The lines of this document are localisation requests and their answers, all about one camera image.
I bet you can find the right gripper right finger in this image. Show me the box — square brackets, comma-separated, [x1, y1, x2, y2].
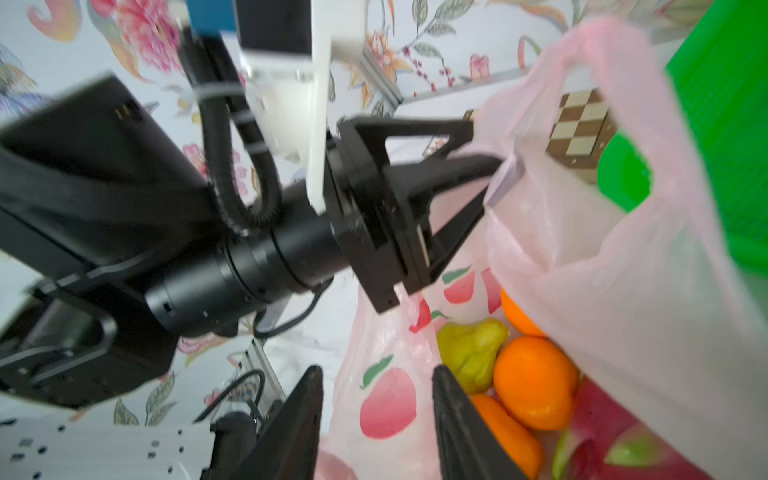
[432, 365, 525, 480]

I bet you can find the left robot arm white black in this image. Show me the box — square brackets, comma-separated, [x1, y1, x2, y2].
[1, 76, 500, 409]

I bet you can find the wooden chessboard box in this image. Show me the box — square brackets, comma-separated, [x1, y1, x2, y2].
[546, 89, 618, 184]

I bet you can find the pink plastic bag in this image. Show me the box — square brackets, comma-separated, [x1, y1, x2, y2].
[311, 14, 768, 480]

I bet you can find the left aluminium corner post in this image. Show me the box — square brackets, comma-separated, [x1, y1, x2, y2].
[350, 48, 403, 113]

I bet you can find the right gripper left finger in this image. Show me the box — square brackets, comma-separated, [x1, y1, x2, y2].
[231, 365, 323, 480]

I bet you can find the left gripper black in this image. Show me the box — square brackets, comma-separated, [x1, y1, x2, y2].
[324, 117, 501, 313]

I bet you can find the green plastic basket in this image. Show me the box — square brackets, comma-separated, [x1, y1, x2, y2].
[596, 0, 768, 277]

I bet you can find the red dragon fruit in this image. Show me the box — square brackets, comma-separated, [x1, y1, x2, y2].
[552, 378, 709, 479]

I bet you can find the green pear fruit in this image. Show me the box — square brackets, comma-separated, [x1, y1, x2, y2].
[437, 318, 510, 395]

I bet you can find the orange fruit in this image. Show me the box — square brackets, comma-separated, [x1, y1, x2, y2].
[470, 394, 544, 479]
[500, 290, 546, 337]
[493, 336, 580, 431]

